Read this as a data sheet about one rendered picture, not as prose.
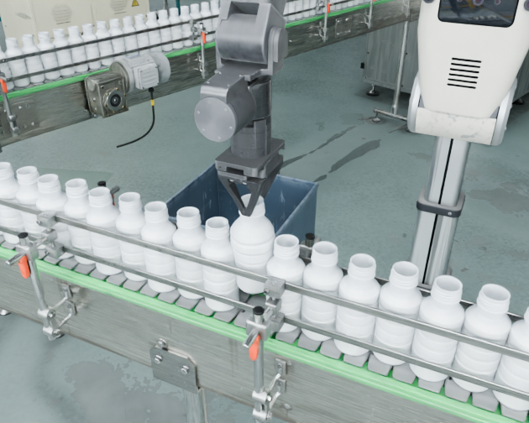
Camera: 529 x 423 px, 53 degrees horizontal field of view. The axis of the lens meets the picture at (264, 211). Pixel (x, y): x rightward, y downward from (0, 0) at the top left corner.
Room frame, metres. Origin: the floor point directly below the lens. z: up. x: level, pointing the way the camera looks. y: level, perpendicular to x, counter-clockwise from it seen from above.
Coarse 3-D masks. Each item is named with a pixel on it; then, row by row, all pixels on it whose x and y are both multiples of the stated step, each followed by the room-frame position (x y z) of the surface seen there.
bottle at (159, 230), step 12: (156, 204) 0.77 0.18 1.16; (156, 216) 0.74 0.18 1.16; (168, 216) 0.76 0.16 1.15; (144, 228) 0.75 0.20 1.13; (156, 228) 0.74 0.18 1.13; (168, 228) 0.75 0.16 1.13; (144, 240) 0.74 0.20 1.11; (156, 240) 0.73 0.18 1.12; (168, 240) 0.74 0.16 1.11; (144, 252) 0.74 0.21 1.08; (156, 252) 0.73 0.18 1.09; (156, 264) 0.73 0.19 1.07; (168, 264) 0.73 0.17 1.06; (168, 276) 0.73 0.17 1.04; (156, 288) 0.73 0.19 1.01; (168, 288) 0.73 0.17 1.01
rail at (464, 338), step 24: (120, 264) 0.76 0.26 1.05; (216, 264) 0.67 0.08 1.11; (192, 288) 0.69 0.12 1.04; (288, 288) 0.62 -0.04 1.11; (384, 312) 0.56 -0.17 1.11; (336, 336) 0.58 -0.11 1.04; (456, 336) 0.52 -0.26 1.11; (408, 360) 0.54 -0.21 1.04; (528, 360) 0.48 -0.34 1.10; (480, 384) 0.50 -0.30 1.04
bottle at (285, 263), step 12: (276, 240) 0.66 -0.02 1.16; (288, 240) 0.67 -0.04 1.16; (276, 252) 0.65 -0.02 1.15; (288, 252) 0.64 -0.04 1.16; (276, 264) 0.64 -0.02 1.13; (288, 264) 0.64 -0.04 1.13; (300, 264) 0.65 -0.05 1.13; (276, 276) 0.63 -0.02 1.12; (288, 276) 0.63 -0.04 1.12; (300, 276) 0.64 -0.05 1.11; (288, 300) 0.63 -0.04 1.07; (300, 300) 0.64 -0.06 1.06; (288, 312) 0.63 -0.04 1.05; (300, 312) 0.64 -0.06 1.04; (288, 324) 0.63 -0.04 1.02
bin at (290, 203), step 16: (208, 176) 1.32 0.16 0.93; (288, 176) 1.27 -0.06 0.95; (192, 192) 1.24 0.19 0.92; (208, 192) 1.31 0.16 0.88; (224, 192) 1.35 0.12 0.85; (240, 192) 1.33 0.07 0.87; (272, 192) 1.29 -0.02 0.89; (288, 192) 1.27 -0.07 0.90; (304, 192) 1.25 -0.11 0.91; (176, 208) 1.17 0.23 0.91; (208, 208) 1.31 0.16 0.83; (224, 208) 1.35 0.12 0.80; (272, 208) 1.29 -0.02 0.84; (288, 208) 1.27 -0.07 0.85; (304, 208) 1.15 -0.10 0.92; (272, 224) 1.29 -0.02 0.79; (288, 224) 1.05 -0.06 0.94; (304, 224) 1.16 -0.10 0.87; (304, 240) 1.16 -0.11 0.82
